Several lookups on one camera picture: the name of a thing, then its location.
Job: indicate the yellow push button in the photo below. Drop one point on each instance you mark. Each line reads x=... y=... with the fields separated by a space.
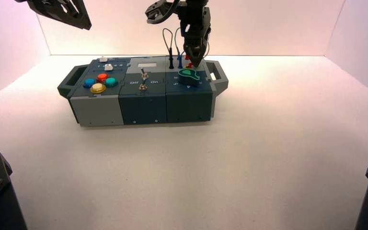
x=98 y=88

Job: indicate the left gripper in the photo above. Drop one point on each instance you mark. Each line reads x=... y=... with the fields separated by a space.
x=23 y=1

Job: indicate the white display window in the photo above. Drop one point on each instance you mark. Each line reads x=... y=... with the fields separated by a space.
x=147 y=65

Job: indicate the blue push button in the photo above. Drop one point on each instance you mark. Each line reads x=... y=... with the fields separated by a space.
x=89 y=83

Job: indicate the red push button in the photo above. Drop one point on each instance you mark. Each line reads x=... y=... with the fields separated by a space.
x=102 y=77

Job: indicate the grey and teal control box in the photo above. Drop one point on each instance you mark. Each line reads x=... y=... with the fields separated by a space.
x=146 y=108

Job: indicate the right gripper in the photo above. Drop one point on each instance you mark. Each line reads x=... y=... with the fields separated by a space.
x=195 y=23

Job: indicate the white slider knob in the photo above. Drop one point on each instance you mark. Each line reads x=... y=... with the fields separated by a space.
x=108 y=67
x=103 y=59

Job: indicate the green rotary knob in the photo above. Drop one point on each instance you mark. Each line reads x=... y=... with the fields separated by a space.
x=188 y=79

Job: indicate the teal push button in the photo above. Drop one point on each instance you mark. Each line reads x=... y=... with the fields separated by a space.
x=111 y=82

